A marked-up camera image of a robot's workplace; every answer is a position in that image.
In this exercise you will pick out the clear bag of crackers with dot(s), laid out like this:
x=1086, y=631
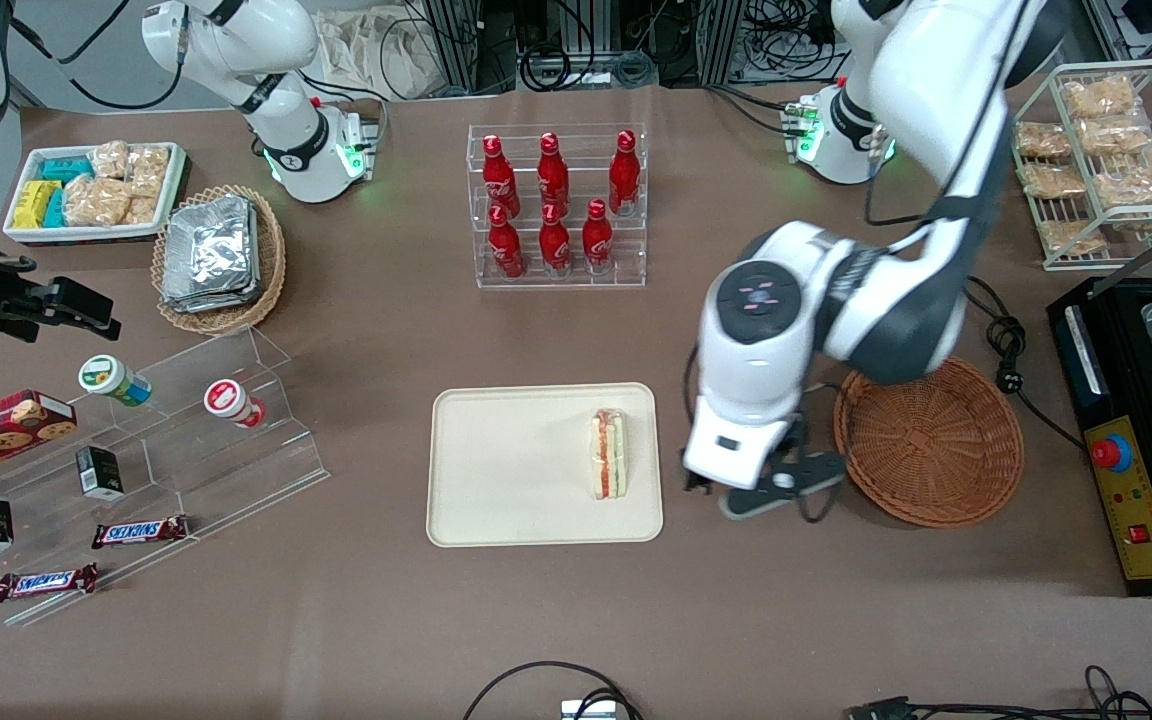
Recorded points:
x=96, y=203
x=148, y=168
x=109, y=160
x=141, y=210

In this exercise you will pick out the red cola bottle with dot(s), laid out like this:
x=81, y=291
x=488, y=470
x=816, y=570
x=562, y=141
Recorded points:
x=623, y=180
x=499, y=180
x=597, y=243
x=553, y=180
x=507, y=250
x=554, y=248

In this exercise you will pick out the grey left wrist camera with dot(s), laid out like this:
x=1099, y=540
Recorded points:
x=781, y=483

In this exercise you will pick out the brown round wicker basket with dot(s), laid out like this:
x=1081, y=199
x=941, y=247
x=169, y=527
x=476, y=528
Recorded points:
x=936, y=450

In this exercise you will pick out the small grey device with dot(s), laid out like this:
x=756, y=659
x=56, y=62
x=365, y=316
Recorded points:
x=588, y=710

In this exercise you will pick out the white cloth bag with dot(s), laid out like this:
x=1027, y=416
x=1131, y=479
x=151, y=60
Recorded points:
x=376, y=55

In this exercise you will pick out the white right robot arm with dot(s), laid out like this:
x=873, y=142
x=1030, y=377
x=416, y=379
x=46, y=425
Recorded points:
x=281, y=130

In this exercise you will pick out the clear acrylic step shelf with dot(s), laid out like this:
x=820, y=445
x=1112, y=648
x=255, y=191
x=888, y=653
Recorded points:
x=236, y=470

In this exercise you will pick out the Snickers chocolate bar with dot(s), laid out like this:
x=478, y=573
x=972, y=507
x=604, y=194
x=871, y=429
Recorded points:
x=141, y=532
x=46, y=582

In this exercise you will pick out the clear acrylic bottle rack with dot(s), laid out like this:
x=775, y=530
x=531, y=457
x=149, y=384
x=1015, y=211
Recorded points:
x=526, y=282

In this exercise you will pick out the yellow control panel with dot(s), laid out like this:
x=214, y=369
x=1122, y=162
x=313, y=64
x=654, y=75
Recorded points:
x=1146, y=560

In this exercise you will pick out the white snack bin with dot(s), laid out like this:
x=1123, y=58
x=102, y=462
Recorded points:
x=86, y=236

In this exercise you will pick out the green lid yogurt cup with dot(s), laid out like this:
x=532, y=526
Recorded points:
x=101, y=374

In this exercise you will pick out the cream plastic tray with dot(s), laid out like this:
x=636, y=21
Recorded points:
x=516, y=470

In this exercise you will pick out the clear bag of pastry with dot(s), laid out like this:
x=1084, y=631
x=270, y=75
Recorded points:
x=1071, y=235
x=1101, y=97
x=1053, y=181
x=1116, y=133
x=1041, y=140
x=1136, y=180

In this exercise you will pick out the yellow snack packet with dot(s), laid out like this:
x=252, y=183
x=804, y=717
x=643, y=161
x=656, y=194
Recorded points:
x=33, y=203

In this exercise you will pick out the tan oval wicker basket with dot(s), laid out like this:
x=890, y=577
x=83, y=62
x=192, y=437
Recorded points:
x=216, y=320

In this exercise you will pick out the teal snack packet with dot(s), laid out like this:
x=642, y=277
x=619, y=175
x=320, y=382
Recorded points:
x=56, y=210
x=64, y=169

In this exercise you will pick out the red lid yogurt cup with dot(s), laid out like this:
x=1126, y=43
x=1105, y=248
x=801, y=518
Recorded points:
x=224, y=398

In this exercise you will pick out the aluminium profile post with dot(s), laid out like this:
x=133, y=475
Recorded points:
x=476, y=40
x=726, y=40

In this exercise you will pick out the red emergency stop button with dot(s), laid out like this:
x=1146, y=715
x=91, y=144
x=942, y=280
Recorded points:
x=1112, y=453

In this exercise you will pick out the triangle sandwich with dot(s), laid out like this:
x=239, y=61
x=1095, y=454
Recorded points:
x=608, y=455

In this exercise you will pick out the red rocker switch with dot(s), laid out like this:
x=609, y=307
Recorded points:
x=1137, y=534

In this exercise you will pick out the foil wrapped pack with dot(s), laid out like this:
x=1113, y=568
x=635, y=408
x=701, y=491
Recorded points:
x=208, y=250
x=236, y=303

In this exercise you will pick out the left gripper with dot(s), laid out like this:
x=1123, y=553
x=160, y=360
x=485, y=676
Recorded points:
x=693, y=482

